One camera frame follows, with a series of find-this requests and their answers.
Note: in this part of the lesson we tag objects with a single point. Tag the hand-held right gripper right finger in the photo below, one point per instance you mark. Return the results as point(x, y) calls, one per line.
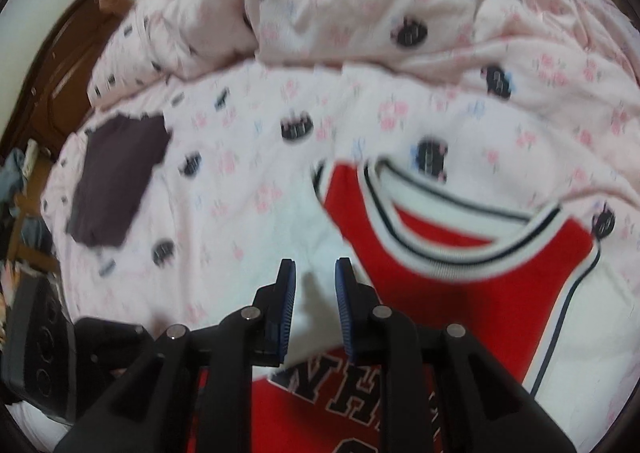
point(345, 313)

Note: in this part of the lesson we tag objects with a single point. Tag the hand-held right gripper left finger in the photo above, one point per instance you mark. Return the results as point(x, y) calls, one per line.
point(287, 313)

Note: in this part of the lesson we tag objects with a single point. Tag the red and white jersey shirt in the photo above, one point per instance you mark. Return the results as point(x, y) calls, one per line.
point(450, 293)

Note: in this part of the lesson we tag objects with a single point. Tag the pink cat print bed sheet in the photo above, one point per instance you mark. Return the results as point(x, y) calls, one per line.
point(225, 158)

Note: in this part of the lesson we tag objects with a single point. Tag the grey blue cloth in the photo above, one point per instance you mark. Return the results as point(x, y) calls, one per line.
point(12, 178)

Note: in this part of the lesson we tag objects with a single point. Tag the dark purple cloth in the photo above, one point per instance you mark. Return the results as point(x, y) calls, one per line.
point(115, 183)

